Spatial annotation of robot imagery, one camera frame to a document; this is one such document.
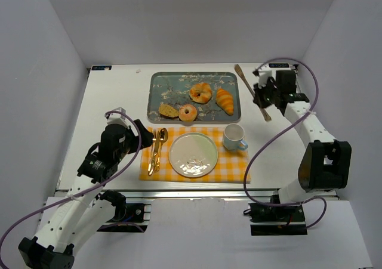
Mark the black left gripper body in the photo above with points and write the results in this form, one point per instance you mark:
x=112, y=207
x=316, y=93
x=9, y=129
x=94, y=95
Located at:
x=131, y=138

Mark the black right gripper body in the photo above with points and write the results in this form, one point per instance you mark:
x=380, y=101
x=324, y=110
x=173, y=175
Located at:
x=264, y=93

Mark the metal serving tongs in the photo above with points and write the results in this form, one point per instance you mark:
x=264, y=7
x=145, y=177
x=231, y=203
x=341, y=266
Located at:
x=263, y=111

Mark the brown bread slice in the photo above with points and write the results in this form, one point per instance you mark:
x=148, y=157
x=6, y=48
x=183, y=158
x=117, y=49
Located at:
x=168, y=111

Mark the sugared ring donut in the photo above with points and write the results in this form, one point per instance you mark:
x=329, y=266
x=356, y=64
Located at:
x=188, y=113

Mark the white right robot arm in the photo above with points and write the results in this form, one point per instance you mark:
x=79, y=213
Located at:
x=326, y=162

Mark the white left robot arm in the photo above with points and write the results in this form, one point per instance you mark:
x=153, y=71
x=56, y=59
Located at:
x=88, y=207

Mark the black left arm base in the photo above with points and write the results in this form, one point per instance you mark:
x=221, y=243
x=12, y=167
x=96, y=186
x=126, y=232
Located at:
x=129, y=217

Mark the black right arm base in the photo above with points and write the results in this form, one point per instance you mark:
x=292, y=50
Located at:
x=276, y=221

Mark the twisted knot bread roll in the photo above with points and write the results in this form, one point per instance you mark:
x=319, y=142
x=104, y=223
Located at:
x=201, y=93

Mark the gold fork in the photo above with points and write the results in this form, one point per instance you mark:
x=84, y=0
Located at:
x=154, y=132

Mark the gold knife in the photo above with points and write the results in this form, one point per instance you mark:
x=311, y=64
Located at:
x=156, y=151

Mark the gold spoon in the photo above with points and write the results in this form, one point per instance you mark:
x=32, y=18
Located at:
x=162, y=139

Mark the blue right corner label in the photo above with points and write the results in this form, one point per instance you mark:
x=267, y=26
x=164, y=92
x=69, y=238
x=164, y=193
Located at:
x=278, y=65

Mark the blue corner label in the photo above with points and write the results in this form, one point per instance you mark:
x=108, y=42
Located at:
x=101, y=68
x=278, y=65

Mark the white ceramic plate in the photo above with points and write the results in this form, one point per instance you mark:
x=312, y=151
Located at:
x=193, y=155

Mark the blue floral serving tray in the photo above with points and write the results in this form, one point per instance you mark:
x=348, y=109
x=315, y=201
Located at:
x=172, y=88

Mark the striped orange croissant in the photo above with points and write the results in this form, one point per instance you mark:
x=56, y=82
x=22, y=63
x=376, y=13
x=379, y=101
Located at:
x=224, y=100

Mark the light blue mug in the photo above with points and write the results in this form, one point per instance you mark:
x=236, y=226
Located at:
x=233, y=137

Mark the blue left corner label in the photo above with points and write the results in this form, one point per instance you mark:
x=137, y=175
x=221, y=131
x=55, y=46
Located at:
x=101, y=68

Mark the yellow checkered cloth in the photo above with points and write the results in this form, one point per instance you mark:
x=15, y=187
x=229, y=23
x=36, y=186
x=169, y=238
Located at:
x=230, y=167

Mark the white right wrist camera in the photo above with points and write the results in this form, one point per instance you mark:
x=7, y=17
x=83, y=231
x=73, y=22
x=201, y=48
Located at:
x=263, y=74

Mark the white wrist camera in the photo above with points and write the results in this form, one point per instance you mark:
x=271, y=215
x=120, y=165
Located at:
x=116, y=118
x=263, y=74

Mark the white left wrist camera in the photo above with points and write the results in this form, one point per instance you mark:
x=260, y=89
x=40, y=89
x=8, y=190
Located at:
x=116, y=118

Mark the aluminium table edge rail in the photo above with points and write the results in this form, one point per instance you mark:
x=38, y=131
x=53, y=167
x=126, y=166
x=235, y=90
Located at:
x=258, y=194

